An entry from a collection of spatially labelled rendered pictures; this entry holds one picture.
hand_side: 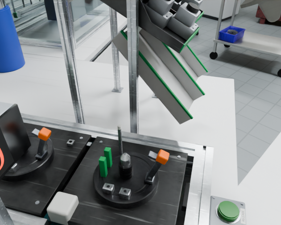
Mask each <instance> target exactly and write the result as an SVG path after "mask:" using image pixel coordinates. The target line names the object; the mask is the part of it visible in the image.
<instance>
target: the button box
mask: <svg viewBox="0 0 281 225"><path fill-rule="evenodd" d="M223 201H230V202H232V203H234V204H235V205H236V206H237V207H238V208H239V211H240V214H239V216H238V218H237V220H235V221H226V220H224V219H223V218H222V217H221V216H220V215H219V214H218V206H219V204H220V203H221V202H223ZM209 225H246V211H245V203H244V202H240V201H236V200H231V199H226V198H222V197H217V196H211V200H210V214H209Z"/></svg>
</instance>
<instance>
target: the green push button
mask: <svg viewBox="0 0 281 225"><path fill-rule="evenodd" d="M218 214H219V215H220V216H221V217H222V218H223V219H224V220H226V221H235V220H237V218H238V216H239V214H240V211H239V208H238V207H237V206H236V205H235V204H234V203H232V202H230V201H223V202H221V203H220V204H219V206H218Z"/></svg>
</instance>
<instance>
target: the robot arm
mask: <svg viewBox="0 0 281 225"><path fill-rule="evenodd" d="M255 4H258V5H259V7H260V9H261V10H262V12H263V14H264V15H265V17H266V19H267V20H268V21H269V22H275V21H277V20H278V19H279V18H280V16H281V0H245V1H244V2H243V3H242V4H241V5H240V8H245V7H249V6H252V5H255Z"/></svg>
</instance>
